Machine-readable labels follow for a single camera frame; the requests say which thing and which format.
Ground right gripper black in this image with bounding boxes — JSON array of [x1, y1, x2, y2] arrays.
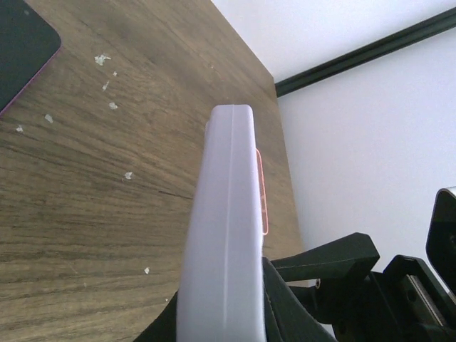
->
[[271, 232, 455, 341]]

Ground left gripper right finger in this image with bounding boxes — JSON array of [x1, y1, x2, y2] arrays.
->
[[262, 257, 335, 342]]

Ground pink phone case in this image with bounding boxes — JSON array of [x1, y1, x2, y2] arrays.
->
[[256, 149, 269, 236]]

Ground right black frame post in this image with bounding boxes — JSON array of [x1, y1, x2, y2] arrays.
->
[[275, 8, 455, 98]]

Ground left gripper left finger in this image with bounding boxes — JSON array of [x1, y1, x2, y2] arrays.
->
[[133, 291, 178, 342]]

